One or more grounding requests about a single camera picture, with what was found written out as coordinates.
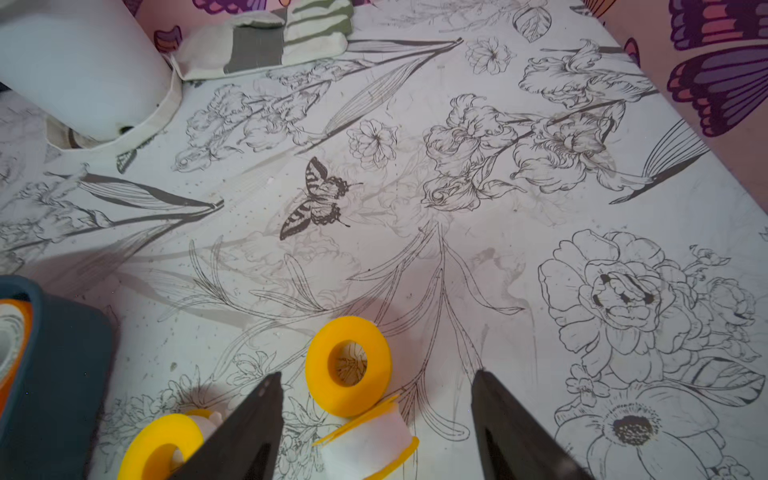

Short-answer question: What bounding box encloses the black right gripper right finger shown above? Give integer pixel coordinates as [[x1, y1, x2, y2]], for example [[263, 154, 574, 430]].
[[471, 370, 592, 480]]

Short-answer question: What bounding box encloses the yellow tape roll back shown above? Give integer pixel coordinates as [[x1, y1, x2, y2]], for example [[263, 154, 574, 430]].
[[305, 316, 392, 418]]

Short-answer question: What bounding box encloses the orange tape roll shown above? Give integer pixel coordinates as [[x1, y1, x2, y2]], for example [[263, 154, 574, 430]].
[[1, 299, 33, 411]]

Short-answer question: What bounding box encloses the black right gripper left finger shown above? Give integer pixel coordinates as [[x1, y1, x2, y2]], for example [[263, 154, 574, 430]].
[[171, 372, 284, 480]]

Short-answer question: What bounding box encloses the teal storage box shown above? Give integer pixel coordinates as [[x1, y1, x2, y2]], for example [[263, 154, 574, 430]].
[[1, 276, 116, 479]]

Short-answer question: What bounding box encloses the yellow tape roll front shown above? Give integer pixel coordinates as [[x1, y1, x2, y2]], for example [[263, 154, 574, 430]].
[[118, 409, 223, 480]]

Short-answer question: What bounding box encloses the yellow white tape roll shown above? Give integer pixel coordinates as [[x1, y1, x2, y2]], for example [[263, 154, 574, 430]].
[[315, 397, 420, 480]]

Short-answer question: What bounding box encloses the white plant pot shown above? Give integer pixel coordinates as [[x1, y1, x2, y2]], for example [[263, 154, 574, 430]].
[[1, 1, 182, 159]]

